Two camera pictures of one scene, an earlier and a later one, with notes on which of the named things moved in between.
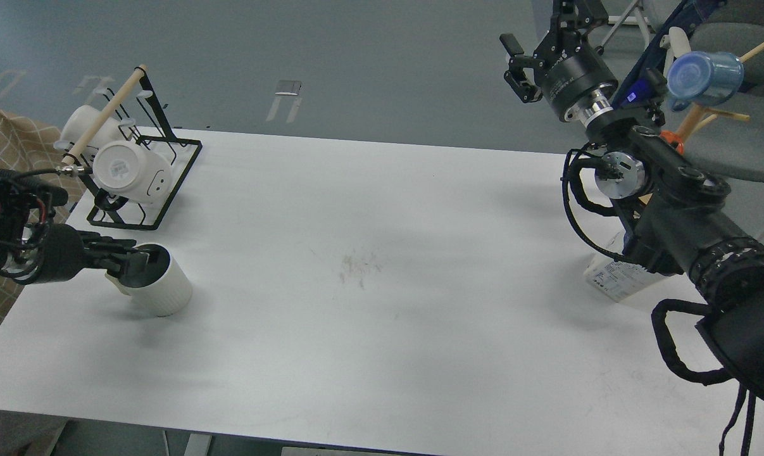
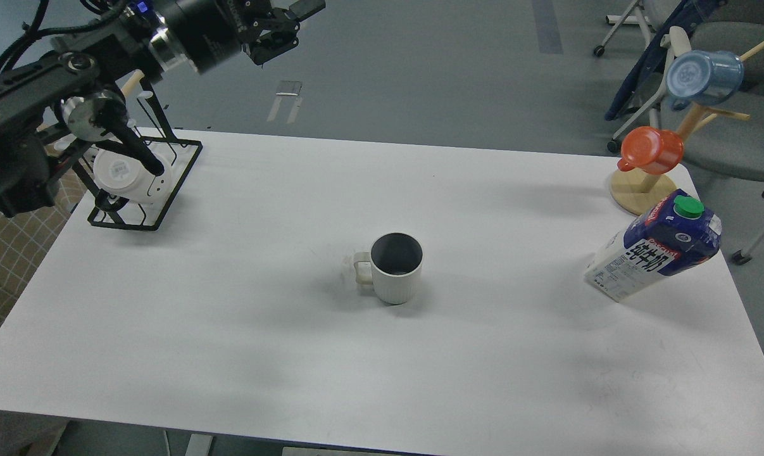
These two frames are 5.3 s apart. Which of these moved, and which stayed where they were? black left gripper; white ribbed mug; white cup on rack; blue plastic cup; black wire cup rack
Moved: white ribbed mug; black left gripper
Stayed: blue plastic cup; white cup on rack; black wire cup rack
